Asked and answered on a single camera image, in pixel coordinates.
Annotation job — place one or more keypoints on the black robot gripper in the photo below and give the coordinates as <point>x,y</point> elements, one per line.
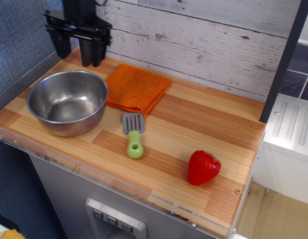
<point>78,19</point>

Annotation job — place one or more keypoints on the orange cloth napkin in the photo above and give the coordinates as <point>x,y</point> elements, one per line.
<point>135,90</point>

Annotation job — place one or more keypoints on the clear acrylic table edge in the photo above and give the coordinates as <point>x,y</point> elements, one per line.
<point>68,183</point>

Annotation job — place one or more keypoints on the stainless steel bowl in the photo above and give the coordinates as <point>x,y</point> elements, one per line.
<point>68,103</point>

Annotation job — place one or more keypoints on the grey green toy spatula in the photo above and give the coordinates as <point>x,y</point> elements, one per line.
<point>134,126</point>

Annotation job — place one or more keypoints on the red plastic strawberry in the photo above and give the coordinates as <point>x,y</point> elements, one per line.
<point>203,166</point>

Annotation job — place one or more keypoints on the grey toy dispenser panel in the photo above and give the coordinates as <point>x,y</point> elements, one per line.
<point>110,223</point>

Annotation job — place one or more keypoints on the yellow object bottom corner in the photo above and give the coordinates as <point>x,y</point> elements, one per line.
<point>11,234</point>

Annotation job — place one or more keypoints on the white ridged sink counter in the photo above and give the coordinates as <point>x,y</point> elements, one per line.
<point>282,161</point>

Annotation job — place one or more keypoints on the dark grey left post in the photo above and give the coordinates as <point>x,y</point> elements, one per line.
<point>86,52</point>

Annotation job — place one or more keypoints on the dark grey post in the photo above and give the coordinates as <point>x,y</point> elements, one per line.
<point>86,52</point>
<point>292,41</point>

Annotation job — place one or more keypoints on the dark grey right post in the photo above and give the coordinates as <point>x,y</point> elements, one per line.
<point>292,41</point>

